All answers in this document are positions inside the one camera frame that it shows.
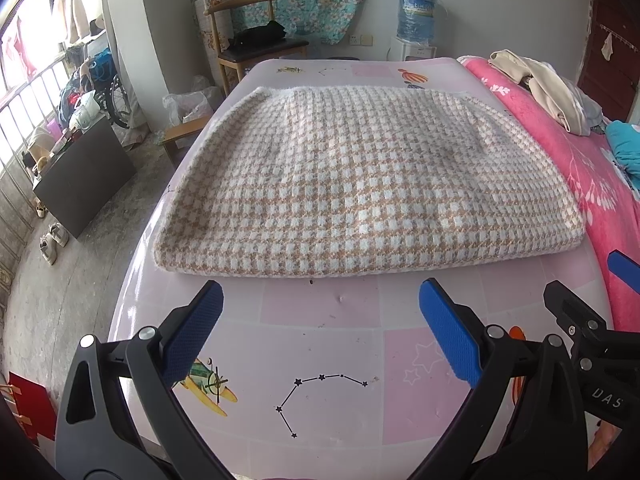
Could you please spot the dark wooden door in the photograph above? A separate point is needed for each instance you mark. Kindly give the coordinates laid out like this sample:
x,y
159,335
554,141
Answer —
x,y
610,60

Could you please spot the red board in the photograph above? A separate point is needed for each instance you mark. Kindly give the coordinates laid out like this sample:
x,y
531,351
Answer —
x,y
32,405

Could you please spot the white plastic bag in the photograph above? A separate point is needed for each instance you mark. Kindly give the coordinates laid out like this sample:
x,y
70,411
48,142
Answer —
x,y
192,105

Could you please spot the beige houndstooth coat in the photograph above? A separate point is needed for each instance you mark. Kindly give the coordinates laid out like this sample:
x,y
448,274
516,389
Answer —
x,y
360,185

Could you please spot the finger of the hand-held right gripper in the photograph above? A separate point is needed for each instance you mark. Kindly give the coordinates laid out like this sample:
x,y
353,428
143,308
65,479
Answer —
x,y
627,270
575,315

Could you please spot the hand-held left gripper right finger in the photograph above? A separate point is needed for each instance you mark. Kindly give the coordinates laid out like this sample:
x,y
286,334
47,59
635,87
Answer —
x,y
450,330

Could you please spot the white shoe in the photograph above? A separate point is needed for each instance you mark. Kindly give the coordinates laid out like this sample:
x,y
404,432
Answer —
x,y
60,234
48,252

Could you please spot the wooden chair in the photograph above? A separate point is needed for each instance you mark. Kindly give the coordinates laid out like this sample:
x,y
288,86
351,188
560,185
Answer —
x,y
235,60

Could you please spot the dark cabinet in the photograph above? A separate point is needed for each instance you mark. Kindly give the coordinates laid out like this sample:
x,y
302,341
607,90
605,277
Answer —
x,y
85,180

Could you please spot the pile of beige clothes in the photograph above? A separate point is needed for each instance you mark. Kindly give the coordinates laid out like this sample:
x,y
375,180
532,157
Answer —
x,y
545,85

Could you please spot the floral white panel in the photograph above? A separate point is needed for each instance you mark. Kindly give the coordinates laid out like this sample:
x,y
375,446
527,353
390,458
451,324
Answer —
x,y
210,30

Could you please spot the wheelchair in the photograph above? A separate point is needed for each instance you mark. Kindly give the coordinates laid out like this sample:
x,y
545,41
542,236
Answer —
x,y
107,90

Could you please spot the beige hanging garment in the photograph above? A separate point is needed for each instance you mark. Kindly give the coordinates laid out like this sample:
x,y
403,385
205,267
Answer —
x,y
72,12

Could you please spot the white water dispenser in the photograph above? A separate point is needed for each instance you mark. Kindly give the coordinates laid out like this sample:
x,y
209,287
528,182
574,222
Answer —
x,y
412,50

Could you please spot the pink floral blanket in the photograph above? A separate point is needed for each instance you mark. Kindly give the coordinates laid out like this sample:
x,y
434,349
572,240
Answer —
x,y
565,160

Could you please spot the small wooden stool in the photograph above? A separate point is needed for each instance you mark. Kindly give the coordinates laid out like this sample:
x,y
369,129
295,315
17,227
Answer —
x,y
182,135

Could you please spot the blue water bottle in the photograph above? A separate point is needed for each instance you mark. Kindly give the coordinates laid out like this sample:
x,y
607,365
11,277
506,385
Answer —
x,y
416,15

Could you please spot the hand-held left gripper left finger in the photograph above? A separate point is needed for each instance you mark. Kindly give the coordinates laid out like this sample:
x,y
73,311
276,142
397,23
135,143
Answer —
x,y
195,335

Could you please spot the red hanging garment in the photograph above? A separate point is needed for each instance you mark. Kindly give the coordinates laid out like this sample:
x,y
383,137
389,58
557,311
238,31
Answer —
x,y
22,45

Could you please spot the person's right forearm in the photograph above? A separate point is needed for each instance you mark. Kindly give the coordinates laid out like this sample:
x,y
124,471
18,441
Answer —
x,y
612,440

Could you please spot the wall socket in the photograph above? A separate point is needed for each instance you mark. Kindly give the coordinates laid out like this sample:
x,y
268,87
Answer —
x,y
361,40

